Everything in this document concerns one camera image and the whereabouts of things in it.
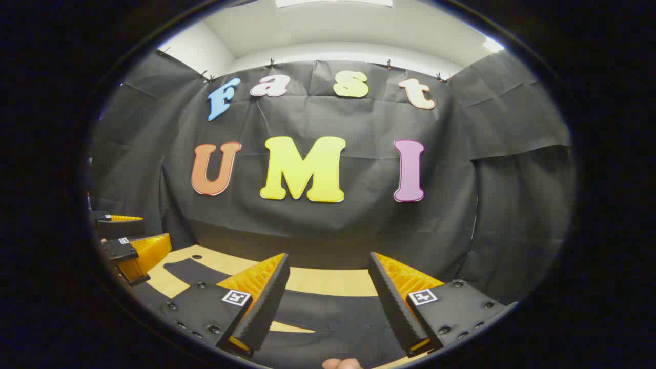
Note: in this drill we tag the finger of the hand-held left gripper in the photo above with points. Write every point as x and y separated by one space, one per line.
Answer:
123 229
120 251

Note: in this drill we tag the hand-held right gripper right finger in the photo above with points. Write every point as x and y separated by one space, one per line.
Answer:
392 307

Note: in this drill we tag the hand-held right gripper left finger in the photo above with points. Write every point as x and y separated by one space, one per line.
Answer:
269 297

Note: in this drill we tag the black jeans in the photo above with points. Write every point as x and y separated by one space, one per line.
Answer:
328 318

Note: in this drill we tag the black backdrop cloth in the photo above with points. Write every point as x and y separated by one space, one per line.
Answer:
333 225

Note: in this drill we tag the ceiling light panel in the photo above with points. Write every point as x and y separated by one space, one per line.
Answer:
493 45
333 2

